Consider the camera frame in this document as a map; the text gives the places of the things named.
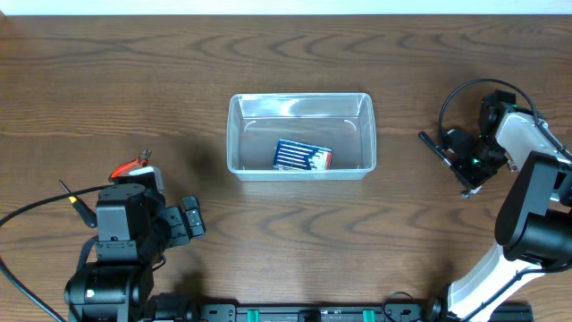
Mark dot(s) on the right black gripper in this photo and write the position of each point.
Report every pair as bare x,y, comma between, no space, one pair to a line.
461,172

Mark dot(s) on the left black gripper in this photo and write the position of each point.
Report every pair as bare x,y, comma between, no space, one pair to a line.
180,219

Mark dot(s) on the small claw hammer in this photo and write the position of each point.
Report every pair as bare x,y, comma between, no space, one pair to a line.
433,147

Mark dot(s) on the red handled cutting pliers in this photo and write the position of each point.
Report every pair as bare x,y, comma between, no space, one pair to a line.
137,163

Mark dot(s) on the blue precision screwdriver set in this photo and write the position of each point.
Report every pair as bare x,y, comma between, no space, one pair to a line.
293,155

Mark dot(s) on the clear plastic container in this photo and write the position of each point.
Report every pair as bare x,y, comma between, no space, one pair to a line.
261,124

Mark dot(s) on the silver combination wrench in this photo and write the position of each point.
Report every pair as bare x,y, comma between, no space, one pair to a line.
512,166

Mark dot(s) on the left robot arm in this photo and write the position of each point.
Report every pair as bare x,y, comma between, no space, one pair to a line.
134,229

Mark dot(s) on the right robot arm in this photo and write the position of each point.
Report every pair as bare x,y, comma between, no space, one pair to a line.
530,238

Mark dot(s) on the black yellow screwdriver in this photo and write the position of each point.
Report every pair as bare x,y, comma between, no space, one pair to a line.
87,215

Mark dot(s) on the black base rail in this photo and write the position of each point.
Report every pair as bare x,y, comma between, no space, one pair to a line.
176,308

